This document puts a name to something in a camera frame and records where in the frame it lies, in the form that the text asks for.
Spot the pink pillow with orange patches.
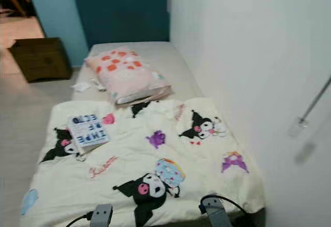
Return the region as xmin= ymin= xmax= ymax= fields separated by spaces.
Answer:
xmin=84 ymin=47 xmax=173 ymax=106

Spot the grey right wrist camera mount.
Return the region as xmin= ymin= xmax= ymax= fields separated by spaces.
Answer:
xmin=199 ymin=196 xmax=233 ymax=227

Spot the clear blind wand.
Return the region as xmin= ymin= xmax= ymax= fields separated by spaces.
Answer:
xmin=289 ymin=74 xmax=331 ymax=137

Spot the dark blue padded headboard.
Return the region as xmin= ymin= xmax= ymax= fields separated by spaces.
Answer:
xmin=72 ymin=0 xmax=170 ymax=48

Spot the white and green tube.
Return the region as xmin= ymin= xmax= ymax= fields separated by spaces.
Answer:
xmin=91 ymin=79 xmax=107 ymax=92

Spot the white book with blue letters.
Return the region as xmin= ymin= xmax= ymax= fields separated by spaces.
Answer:
xmin=67 ymin=113 xmax=111 ymax=155

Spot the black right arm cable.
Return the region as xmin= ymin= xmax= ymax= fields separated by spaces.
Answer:
xmin=202 ymin=194 xmax=251 ymax=217

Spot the beige sheeted bed mattress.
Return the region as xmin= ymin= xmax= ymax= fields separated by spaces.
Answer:
xmin=71 ymin=42 xmax=205 ymax=106

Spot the crumpled white tissue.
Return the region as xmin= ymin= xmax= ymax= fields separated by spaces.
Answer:
xmin=72 ymin=81 xmax=93 ymax=93

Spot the brown wooden nightstand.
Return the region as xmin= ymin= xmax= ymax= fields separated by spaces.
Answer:
xmin=9 ymin=37 xmax=73 ymax=83

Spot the cream cartoon print blanket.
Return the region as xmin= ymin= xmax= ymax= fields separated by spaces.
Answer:
xmin=20 ymin=98 xmax=267 ymax=227

